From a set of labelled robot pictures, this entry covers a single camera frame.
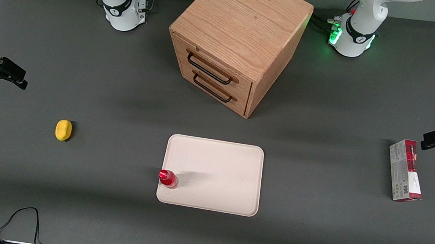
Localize red coke bottle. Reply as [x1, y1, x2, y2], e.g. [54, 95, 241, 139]
[157, 169, 180, 190]

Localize cream rectangular tray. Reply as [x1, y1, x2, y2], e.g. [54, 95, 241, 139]
[155, 132, 268, 218]

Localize grey and red carton box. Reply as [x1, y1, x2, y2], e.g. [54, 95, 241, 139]
[382, 137, 430, 205]

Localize yellow lemon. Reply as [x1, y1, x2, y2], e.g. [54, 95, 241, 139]
[54, 118, 74, 143]

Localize wooden drawer cabinet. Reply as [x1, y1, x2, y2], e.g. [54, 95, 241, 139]
[158, 0, 315, 126]

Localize black looped table cable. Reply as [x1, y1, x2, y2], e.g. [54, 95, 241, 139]
[0, 203, 47, 244]

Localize black left arm base cables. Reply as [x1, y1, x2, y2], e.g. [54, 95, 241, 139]
[309, 0, 361, 38]

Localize black drawer handle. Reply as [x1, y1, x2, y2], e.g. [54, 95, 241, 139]
[188, 70, 241, 105]
[183, 49, 243, 87]

